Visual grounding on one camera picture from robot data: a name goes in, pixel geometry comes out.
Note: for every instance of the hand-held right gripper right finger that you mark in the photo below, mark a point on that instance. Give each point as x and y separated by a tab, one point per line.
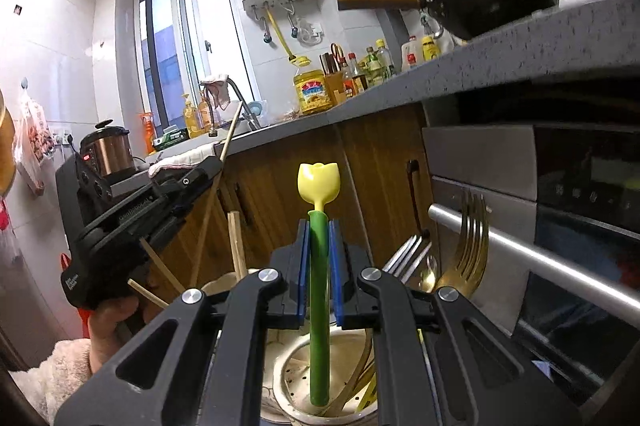
335	278

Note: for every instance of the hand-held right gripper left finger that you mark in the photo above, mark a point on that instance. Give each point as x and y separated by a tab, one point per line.
302	271

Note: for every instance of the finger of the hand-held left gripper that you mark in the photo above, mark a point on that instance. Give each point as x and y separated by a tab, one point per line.
200	173
175	226

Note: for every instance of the silver fork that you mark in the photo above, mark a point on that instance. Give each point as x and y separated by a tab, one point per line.
405	261

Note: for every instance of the green stemmed tulip utensil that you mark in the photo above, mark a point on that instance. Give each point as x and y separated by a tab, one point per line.
319	356

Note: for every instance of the cream floral ceramic utensil holder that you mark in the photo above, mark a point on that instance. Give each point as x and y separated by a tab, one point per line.
295	371

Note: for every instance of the gold fork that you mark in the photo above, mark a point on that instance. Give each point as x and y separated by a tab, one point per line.
465	266

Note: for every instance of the person's left forearm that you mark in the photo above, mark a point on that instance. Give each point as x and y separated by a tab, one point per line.
50	381

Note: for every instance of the person's left hand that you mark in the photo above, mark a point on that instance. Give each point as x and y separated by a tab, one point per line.
105	336

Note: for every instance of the white towel red trim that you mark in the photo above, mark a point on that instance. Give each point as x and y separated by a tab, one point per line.
175	160

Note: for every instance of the green box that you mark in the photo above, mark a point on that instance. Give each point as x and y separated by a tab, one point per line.
171	139

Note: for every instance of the yellow dish soap bottle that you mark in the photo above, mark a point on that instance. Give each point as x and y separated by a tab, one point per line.
190	118

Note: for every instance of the amber pump bottle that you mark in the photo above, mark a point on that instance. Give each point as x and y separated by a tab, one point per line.
205	113

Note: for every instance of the orange spray bottle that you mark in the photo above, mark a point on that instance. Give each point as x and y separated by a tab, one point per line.
148	135

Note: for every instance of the copper electric pressure cooker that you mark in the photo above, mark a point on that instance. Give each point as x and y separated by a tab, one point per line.
112	153

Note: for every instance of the white dishcloth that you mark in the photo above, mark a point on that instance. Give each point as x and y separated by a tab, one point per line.
216	91

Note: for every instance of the chrome kitchen faucet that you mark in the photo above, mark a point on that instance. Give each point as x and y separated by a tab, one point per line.
245	103

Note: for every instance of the hanging clear food packet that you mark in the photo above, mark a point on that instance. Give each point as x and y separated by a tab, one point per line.
37	130

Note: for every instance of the wooden kitchen base cabinet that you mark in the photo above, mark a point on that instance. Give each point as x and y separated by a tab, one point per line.
380	165

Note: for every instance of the wooden cutting board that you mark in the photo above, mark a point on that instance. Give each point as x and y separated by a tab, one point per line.
6	145

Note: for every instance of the sliding glass window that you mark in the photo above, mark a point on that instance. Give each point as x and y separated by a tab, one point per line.
165	45

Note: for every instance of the yellow cooking oil bottle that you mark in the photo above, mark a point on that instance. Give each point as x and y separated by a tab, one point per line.
312	93

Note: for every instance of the wooden knife block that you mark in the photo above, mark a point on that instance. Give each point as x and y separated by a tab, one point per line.
335	88

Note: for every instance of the dark sauce bottle red cap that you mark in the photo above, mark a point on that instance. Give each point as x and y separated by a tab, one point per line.
356	78

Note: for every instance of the stainless steel oven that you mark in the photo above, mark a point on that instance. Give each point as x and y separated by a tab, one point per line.
480	155

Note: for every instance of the clear bottle green cap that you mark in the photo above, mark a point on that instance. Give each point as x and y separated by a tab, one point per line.
373	70

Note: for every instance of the clear bottle yellow cap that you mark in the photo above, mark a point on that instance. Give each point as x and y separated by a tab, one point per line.
386	60

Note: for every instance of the white jug red cap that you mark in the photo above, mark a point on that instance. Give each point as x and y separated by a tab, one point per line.
410	55

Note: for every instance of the yellow squeeze bottle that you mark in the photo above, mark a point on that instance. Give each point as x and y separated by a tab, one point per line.
430	49

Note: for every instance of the grey speckled kitchen countertop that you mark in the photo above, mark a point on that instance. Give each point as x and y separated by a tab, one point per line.
500	55

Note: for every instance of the white wall socket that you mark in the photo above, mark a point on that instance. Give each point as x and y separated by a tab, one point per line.
61	138
312	31

